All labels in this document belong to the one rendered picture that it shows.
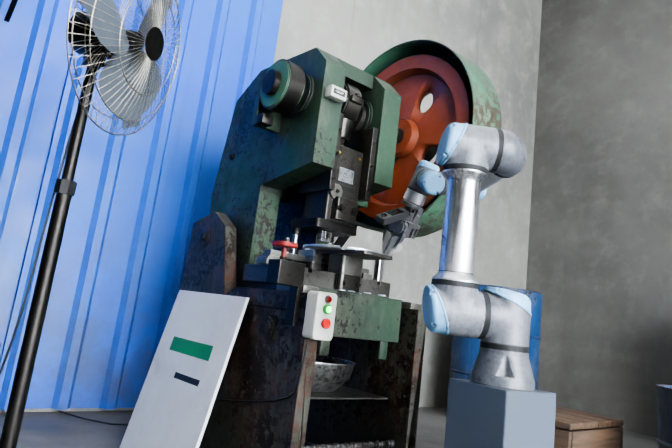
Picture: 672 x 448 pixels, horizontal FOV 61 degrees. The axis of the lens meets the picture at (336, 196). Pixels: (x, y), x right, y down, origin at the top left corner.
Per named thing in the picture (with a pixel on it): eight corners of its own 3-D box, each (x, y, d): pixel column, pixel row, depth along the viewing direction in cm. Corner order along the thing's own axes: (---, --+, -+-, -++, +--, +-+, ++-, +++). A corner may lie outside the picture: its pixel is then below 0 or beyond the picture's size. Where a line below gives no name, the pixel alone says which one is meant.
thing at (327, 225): (357, 242, 212) (358, 228, 213) (315, 232, 199) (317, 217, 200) (328, 243, 224) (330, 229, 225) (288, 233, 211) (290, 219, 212)
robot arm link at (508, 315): (538, 348, 137) (541, 291, 139) (483, 341, 136) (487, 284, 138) (518, 345, 148) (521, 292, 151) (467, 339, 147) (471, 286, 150)
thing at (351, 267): (390, 295, 189) (394, 255, 192) (359, 290, 180) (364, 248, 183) (340, 291, 208) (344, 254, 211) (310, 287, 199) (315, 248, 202)
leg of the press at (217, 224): (300, 524, 157) (340, 203, 175) (266, 530, 150) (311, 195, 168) (158, 440, 226) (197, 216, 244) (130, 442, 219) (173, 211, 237)
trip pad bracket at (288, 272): (298, 326, 169) (307, 260, 173) (271, 323, 163) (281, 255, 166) (286, 324, 173) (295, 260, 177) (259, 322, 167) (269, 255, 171)
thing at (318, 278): (389, 299, 210) (391, 283, 211) (292, 284, 182) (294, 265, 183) (335, 295, 233) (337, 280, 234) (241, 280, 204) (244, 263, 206)
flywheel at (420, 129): (504, 52, 235) (378, 91, 289) (474, 32, 222) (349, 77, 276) (494, 225, 220) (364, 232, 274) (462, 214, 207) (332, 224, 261)
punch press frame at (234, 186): (394, 448, 192) (430, 75, 219) (292, 455, 165) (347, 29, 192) (262, 401, 252) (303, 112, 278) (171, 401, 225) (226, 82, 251)
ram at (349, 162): (363, 226, 207) (372, 148, 213) (332, 218, 198) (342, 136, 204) (332, 227, 220) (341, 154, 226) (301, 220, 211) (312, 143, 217)
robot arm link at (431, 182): (458, 175, 182) (449, 171, 193) (423, 170, 182) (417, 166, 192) (453, 199, 184) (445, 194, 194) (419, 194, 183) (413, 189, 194)
